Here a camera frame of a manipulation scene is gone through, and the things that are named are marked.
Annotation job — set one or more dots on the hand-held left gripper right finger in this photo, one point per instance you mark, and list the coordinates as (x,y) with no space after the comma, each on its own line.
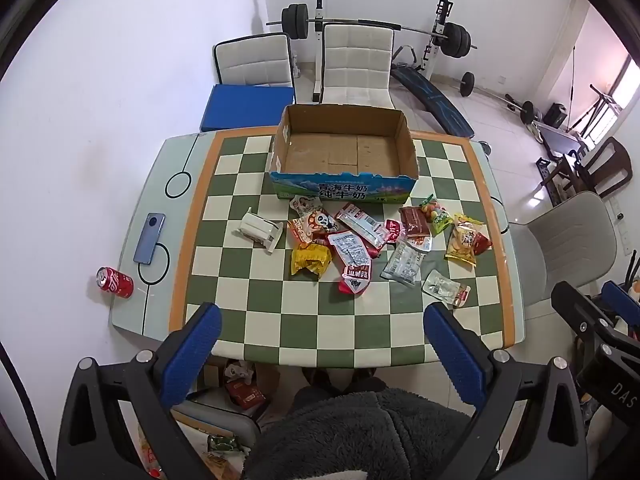
(452,350)

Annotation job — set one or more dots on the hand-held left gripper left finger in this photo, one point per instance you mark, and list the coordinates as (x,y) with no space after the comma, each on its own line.
(195,350)

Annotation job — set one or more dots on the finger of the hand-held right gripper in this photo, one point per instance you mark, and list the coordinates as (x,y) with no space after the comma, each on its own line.
(620,296)
(580,312)

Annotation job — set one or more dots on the clear white snack packet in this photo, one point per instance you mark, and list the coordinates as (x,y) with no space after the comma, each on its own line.
(442,287)

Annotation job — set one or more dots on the silver grey snack packet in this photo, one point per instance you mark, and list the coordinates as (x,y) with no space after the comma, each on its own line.
(402,265)

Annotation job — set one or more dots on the yellow crisps packet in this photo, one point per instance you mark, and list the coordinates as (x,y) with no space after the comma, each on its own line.
(465,245)

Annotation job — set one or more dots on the dark red jerky packet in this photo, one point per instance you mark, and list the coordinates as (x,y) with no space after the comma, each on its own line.
(414,222)

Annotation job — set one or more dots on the colourful candy packet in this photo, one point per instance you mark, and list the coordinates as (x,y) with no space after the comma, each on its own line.
(437,217)

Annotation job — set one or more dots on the small red snack packet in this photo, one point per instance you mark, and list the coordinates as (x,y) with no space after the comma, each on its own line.
(394,230)

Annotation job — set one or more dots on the red-white fries print packet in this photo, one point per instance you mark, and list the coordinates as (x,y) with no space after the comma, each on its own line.
(350,252)

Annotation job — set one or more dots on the yellow crinkled snack packet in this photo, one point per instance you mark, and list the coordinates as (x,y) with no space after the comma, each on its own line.
(310,260)

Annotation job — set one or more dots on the long red-white snack packet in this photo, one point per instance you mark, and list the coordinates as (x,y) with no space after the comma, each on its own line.
(362,222)

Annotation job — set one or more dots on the orange panda print packet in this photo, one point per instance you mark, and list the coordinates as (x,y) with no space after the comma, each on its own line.
(315,222)

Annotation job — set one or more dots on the cardboard box with blue-green print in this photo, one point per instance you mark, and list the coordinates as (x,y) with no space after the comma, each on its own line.
(345,190)

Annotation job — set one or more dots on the red carton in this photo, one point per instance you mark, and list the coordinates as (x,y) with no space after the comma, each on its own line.
(245,394)

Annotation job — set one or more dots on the beige plastic chair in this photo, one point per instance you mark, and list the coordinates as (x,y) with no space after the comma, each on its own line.
(570,240)

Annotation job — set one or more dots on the grey stool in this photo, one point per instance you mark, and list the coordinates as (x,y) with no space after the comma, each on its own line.
(225,422)

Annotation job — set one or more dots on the green packet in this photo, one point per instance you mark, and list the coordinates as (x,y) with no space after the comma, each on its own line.
(223,443)

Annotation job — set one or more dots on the red soda can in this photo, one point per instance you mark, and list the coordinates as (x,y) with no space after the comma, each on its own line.
(117,284)

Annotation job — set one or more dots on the blue smartphone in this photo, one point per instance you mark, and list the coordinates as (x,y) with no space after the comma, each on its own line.
(152,240)

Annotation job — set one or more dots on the brown wooden chair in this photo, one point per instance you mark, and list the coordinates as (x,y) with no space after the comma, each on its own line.
(620,165)

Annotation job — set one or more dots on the black metal floor rack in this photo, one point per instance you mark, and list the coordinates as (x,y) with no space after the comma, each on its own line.
(545,170)

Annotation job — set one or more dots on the black flat exercise bench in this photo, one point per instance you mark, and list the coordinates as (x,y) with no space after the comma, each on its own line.
(562,140)

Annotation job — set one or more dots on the black speaker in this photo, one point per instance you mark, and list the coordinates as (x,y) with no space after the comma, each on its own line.
(555,116)

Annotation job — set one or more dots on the black exercise stand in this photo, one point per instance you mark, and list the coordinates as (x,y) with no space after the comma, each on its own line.
(597,105)

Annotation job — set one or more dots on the blue cushion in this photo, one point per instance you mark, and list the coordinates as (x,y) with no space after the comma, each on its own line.
(245,107)

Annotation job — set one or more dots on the black-blue sit-up bench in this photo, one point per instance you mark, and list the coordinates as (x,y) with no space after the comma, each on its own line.
(435,97)

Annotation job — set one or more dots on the small barbell with black plates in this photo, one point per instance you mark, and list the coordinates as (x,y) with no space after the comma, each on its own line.
(467,84)

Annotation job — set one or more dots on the white padded chair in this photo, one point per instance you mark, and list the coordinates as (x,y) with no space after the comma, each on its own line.
(355,55)
(255,60)

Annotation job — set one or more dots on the white barbell rack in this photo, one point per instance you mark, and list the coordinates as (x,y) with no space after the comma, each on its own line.
(320,50)

